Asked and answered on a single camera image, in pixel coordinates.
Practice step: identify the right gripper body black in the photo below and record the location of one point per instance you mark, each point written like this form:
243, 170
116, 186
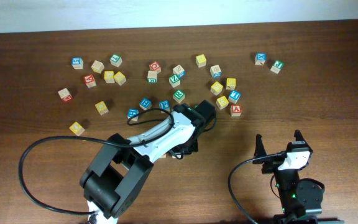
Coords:
271, 166

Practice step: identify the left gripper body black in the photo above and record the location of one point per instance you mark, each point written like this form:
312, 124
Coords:
186, 149

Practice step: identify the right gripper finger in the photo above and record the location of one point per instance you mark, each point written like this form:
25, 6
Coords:
260, 151
298, 136

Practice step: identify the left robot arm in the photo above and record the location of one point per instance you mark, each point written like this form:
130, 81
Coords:
115, 177

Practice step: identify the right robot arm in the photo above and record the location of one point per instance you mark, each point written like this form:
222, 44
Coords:
300, 198

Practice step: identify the red A block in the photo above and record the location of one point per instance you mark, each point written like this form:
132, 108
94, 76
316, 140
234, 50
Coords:
236, 110

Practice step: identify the blue P block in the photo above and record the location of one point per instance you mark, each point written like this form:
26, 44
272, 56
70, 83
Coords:
164, 105

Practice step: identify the green R block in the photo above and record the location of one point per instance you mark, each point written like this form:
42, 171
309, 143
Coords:
179, 96

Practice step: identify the yellow block lower right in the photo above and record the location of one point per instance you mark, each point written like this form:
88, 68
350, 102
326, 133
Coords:
222, 102

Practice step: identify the blue T block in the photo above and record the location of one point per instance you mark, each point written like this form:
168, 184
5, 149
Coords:
234, 96

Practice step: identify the blue F block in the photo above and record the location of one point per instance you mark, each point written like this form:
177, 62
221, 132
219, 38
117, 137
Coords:
145, 104

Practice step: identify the yellow block centre right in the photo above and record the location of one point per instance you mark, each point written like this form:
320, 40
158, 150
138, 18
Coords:
216, 88

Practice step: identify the green Z block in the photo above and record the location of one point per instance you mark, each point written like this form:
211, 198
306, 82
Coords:
174, 80

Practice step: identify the blue E block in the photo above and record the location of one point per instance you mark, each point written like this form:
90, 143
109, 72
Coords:
132, 114

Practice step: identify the green J block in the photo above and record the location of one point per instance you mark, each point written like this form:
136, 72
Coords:
277, 66

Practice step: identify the yellow block upper right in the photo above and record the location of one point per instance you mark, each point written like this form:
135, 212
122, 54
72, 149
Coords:
230, 83

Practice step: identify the wood block blue side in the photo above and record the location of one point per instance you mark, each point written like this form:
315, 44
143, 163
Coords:
179, 71

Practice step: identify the wood block blue front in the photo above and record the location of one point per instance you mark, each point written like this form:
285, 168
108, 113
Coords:
215, 71

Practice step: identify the wood block green side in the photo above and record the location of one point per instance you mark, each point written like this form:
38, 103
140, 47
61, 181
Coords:
152, 76

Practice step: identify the blue X block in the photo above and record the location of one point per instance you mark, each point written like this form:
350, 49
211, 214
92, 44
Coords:
260, 58

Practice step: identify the yellow block top centre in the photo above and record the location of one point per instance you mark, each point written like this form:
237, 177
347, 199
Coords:
201, 60

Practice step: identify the red G block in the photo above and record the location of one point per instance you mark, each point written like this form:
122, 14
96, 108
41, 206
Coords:
155, 66

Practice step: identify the yellow block mid left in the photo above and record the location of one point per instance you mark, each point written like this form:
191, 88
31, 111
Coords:
101, 108

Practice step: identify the yellow block right pair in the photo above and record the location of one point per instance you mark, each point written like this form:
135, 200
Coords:
119, 78

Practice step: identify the yellow block pair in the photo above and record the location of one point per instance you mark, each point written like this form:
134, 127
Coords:
119, 78
109, 76

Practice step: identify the yellow block left pair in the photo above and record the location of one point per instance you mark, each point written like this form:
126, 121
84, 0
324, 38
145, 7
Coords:
109, 76

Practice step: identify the green L block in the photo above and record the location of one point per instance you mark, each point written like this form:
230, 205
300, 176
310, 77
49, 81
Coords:
116, 60

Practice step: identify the yellow block lower left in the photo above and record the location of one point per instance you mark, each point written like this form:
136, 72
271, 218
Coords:
77, 128

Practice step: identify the red K block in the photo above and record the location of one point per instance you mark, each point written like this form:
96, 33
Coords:
89, 81

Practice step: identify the plain wooden block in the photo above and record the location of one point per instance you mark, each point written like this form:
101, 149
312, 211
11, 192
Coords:
97, 66

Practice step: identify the wood block red side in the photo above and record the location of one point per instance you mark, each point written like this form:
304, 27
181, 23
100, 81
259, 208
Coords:
65, 95

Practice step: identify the blue block far left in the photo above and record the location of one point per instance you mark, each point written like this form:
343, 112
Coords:
77, 63

